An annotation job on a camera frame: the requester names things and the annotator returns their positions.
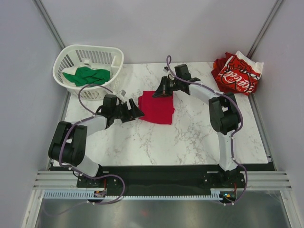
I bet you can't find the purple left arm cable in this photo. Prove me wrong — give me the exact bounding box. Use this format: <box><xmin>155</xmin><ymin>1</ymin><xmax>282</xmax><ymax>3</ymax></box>
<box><xmin>58</xmin><ymin>83</ymin><xmax>126</xmax><ymax>205</ymax></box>

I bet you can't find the white cloth in basket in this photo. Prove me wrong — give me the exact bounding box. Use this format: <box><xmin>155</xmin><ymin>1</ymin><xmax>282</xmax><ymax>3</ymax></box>
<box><xmin>60</xmin><ymin>66</ymin><xmax>77</xmax><ymax>87</ymax></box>

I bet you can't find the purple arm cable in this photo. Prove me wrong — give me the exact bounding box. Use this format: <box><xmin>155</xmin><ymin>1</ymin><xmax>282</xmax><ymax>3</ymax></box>
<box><xmin>58</xmin><ymin>83</ymin><xmax>126</xmax><ymax>205</ymax></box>
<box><xmin>166</xmin><ymin>56</ymin><xmax>249</xmax><ymax>206</ymax></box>

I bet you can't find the green t shirt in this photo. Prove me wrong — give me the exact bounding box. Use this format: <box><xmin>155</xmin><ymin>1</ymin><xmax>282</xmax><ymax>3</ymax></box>
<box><xmin>64</xmin><ymin>67</ymin><xmax>111</xmax><ymax>87</ymax></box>

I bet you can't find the white plastic laundry basket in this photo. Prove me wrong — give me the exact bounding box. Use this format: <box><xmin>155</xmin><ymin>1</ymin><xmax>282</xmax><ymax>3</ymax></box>
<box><xmin>53</xmin><ymin>45</ymin><xmax>124</xmax><ymax>100</ymax></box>

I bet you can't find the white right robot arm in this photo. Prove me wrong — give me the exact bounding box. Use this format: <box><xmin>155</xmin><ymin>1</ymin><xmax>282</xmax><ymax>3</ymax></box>
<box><xmin>152</xmin><ymin>63</ymin><xmax>243</xmax><ymax>187</ymax></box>

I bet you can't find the white slotted cable duct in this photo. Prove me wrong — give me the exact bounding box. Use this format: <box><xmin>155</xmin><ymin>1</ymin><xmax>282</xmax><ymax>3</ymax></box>
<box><xmin>43</xmin><ymin>190</ymin><xmax>235</xmax><ymax>200</ymax></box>

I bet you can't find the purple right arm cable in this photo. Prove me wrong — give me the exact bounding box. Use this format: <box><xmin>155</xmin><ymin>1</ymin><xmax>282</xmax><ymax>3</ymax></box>
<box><xmin>166</xmin><ymin>56</ymin><xmax>249</xmax><ymax>206</ymax></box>

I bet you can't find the crimson red t shirt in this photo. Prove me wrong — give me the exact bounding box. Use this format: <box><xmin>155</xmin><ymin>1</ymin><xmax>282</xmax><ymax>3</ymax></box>
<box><xmin>138</xmin><ymin>91</ymin><xmax>175</xmax><ymax>125</ymax></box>

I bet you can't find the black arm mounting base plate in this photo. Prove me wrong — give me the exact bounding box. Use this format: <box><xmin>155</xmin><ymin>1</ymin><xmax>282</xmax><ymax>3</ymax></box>
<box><xmin>76</xmin><ymin>165</ymin><xmax>245</xmax><ymax>196</ymax></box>

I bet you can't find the aluminium frame rail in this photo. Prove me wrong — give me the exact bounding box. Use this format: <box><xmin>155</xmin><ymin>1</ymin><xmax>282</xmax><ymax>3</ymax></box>
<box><xmin>33</xmin><ymin>171</ymin><xmax>78</xmax><ymax>190</ymax></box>

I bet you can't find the red coca-cola print shirt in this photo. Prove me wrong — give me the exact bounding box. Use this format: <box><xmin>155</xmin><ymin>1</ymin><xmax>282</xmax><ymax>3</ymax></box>
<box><xmin>216</xmin><ymin>51</ymin><xmax>264</xmax><ymax>96</ymax></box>

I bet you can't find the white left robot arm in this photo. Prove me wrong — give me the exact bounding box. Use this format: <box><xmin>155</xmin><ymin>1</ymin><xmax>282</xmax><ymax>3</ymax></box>
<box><xmin>48</xmin><ymin>94</ymin><xmax>144</xmax><ymax>187</ymax></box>

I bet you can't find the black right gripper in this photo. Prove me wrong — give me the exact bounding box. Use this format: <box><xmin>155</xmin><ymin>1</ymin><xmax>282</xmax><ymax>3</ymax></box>
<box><xmin>152</xmin><ymin>76</ymin><xmax>181</xmax><ymax>98</ymax></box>

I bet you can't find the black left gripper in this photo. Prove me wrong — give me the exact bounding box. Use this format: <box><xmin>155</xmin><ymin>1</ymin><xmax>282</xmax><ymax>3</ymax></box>
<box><xmin>112</xmin><ymin>99</ymin><xmax>144</xmax><ymax>123</ymax></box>

